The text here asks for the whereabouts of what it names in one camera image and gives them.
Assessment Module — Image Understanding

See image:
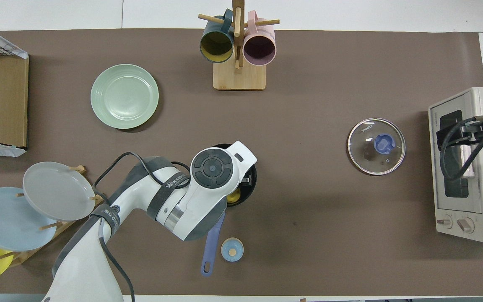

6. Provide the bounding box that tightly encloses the small blue wooden knob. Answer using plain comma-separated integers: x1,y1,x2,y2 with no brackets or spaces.
221,237,244,263

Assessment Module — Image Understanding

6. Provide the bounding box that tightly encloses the wooden plate rack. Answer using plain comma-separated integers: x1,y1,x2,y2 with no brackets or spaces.
0,165,106,267

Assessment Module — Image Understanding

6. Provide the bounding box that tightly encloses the pink mug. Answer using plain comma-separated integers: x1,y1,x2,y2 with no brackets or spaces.
243,10,276,66

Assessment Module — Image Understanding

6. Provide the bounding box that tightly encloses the black wire basket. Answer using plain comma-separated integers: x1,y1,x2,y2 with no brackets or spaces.
0,34,20,58

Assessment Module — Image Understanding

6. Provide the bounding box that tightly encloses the wooden mug tree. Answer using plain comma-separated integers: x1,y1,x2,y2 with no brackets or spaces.
198,0,280,91

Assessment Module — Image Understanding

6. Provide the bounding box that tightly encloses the dark teal mug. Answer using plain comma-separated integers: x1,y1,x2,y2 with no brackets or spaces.
200,9,235,63

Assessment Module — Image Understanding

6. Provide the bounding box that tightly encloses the grey plate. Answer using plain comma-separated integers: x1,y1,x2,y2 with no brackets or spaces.
23,161,96,221

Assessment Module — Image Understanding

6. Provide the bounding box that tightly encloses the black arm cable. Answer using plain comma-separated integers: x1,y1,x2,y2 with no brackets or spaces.
93,152,192,302
439,114,483,187

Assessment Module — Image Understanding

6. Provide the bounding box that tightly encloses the light blue plate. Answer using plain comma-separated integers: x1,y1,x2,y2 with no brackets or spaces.
0,187,57,252

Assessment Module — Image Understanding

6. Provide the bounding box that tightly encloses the dark blue saucepan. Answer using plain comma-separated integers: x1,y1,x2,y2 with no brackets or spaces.
201,143,258,276

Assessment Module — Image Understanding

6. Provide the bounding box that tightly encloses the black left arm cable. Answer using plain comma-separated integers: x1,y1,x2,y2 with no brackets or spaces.
93,152,192,302

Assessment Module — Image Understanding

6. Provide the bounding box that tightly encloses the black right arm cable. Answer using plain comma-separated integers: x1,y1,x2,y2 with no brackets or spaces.
439,114,483,187

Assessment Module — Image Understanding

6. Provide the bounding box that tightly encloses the brown table mat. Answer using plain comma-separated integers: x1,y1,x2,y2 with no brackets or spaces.
0,29,483,296

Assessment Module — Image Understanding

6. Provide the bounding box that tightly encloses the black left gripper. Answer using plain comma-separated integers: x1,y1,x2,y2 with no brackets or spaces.
241,164,257,189

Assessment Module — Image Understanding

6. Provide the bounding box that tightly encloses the white patterned cloth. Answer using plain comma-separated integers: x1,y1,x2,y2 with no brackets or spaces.
0,20,29,59

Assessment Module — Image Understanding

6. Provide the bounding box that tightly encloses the green plate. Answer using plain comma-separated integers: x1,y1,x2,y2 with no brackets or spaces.
91,64,159,130

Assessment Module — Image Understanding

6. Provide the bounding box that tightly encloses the glass lid with blue knob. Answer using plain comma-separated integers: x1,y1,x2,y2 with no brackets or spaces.
347,118,406,176

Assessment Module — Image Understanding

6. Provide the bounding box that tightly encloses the wooden shelf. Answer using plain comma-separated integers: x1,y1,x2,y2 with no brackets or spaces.
0,31,29,148

